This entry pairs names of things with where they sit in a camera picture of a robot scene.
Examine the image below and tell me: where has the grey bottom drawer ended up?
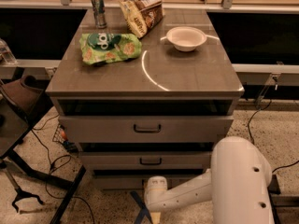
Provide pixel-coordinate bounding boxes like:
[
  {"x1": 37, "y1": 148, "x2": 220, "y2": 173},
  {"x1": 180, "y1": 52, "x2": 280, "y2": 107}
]
[{"x1": 93, "y1": 175, "x2": 195, "y2": 190}]

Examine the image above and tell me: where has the grey drawer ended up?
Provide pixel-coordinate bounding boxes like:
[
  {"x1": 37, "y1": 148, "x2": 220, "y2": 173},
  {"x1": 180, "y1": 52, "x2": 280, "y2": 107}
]
[
  {"x1": 59, "y1": 116, "x2": 234, "y2": 143},
  {"x1": 79, "y1": 151, "x2": 211, "y2": 170},
  {"x1": 93, "y1": 175, "x2": 195, "y2": 190}
]

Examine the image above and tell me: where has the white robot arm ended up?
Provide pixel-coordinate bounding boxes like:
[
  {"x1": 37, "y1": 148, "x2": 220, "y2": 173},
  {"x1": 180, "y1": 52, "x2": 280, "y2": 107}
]
[{"x1": 144, "y1": 136, "x2": 275, "y2": 224}]

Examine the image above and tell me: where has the grey middle drawer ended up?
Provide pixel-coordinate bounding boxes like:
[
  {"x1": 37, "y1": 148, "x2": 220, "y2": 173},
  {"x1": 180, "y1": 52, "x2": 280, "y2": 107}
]
[{"x1": 79, "y1": 151, "x2": 211, "y2": 170}]

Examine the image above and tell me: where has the grey drawer cabinet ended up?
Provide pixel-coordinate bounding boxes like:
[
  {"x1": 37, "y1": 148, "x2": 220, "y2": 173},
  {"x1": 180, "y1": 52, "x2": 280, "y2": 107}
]
[{"x1": 47, "y1": 9, "x2": 244, "y2": 177}]

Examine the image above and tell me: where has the grey top drawer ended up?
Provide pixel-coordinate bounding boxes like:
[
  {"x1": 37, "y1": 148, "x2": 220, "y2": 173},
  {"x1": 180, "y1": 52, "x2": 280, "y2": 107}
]
[{"x1": 59, "y1": 116, "x2": 234, "y2": 143}]

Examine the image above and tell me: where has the black metal floor stand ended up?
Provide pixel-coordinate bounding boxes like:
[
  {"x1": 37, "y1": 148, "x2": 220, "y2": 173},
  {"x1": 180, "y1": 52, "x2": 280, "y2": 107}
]
[{"x1": 268, "y1": 175, "x2": 299, "y2": 224}]

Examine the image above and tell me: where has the black tripod stand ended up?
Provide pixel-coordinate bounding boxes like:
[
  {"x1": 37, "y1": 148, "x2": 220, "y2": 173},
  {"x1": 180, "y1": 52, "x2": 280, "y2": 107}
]
[{"x1": 0, "y1": 160, "x2": 44, "y2": 212}]

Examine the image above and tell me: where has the dark side table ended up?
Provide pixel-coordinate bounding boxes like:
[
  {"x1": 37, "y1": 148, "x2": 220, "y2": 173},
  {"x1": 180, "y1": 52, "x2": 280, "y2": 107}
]
[{"x1": 0, "y1": 99, "x2": 86, "y2": 224}]

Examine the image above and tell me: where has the brown chair seat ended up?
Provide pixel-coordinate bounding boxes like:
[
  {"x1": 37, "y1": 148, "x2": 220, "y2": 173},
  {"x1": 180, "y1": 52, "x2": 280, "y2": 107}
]
[{"x1": 0, "y1": 76, "x2": 44, "y2": 118}]

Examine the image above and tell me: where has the green chip bag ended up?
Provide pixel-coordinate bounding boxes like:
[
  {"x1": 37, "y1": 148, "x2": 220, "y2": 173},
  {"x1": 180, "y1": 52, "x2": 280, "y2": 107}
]
[{"x1": 79, "y1": 33, "x2": 142, "y2": 65}]

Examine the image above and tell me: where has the white paper bowl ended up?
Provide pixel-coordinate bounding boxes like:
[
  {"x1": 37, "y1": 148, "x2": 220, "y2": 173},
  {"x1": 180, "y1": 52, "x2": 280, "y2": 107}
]
[{"x1": 166, "y1": 26, "x2": 206, "y2": 52}]

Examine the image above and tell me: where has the yellow brown snack bag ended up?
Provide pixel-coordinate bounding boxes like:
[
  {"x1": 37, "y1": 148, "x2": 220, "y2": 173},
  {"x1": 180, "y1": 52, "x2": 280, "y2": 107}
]
[{"x1": 119, "y1": 0, "x2": 164, "y2": 38}]

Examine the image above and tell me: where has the clear plastic bottle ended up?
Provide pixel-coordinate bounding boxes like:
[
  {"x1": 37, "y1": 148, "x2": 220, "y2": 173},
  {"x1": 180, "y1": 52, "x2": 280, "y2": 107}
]
[{"x1": 0, "y1": 39, "x2": 18, "y2": 65}]

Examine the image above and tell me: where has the black floor cable left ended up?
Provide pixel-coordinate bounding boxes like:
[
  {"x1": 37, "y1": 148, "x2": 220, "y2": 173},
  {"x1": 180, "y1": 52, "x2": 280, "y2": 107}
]
[{"x1": 30, "y1": 114, "x2": 96, "y2": 224}]

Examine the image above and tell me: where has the black floor cable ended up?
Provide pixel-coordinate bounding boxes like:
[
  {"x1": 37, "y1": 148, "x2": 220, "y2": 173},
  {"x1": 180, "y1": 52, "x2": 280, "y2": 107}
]
[
  {"x1": 30, "y1": 114, "x2": 96, "y2": 224},
  {"x1": 247, "y1": 98, "x2": 299, "y2": 175}
]

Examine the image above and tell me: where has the wire basket with items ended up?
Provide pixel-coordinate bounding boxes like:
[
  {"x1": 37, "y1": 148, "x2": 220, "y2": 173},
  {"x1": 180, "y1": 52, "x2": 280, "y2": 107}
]
[{"x1": 52, "y1": 124, "x2": 78, "y2": 153}]

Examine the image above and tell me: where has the black floor cable right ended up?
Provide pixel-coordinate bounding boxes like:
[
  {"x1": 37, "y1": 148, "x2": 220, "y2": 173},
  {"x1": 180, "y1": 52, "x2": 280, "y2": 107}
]
[{"x1": 247, "y1": 98, "x2": 299, "y2": 175}]

